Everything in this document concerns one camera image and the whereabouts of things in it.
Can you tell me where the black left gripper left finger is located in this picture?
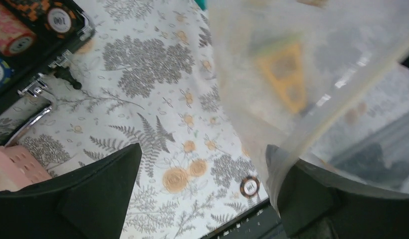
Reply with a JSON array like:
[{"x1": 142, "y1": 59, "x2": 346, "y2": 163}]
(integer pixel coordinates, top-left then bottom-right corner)
[{"x1": 0, "y1": 143, "x2": 142, "y2": 239}]

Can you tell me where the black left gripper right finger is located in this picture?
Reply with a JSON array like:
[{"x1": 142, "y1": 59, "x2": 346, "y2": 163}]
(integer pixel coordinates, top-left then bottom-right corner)
[{"x1": 271, "y1": 160, "x2": 409, "y2": 239}]

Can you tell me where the clear zip top bag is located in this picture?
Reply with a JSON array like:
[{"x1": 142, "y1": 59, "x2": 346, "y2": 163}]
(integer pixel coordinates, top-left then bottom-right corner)
[{"x1": 206, "y1": 0, "x2": 409, "y2": 199}]

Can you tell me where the brown poker chip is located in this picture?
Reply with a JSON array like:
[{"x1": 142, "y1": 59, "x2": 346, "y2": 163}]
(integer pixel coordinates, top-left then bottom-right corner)
[{"x1": 240, "y1": 176, "x2": 260, "y2": 199}]

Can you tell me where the pink plastic basket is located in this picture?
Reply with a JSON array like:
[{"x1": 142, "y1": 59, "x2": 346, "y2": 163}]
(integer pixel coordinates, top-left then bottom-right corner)
[{"x1": 0, "y1": 145, "x2": 52, "y2": 192}]

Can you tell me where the yellow triangle toy block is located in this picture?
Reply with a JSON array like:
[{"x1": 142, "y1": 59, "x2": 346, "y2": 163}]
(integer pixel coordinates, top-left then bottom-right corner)
[{"x1": 255, "y1": 43, "x2": 307, "y2": 114}]

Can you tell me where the black poker chip case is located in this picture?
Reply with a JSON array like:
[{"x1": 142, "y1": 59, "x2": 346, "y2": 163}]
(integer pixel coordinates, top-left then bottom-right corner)
[{"x1": 0, "y1": 0, "x2": 95, "y2": 98}]

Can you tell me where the teal toy block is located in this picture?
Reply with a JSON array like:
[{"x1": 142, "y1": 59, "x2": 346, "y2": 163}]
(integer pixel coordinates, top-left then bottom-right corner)
[{"x1": 195, "y1": 0, "x2": 207, "y2": 10}]

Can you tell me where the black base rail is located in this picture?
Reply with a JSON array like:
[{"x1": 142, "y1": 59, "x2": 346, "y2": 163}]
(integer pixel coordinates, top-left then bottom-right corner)
[{"x1": 202, "y1": 199, "x2": 287, "y2": 239}]

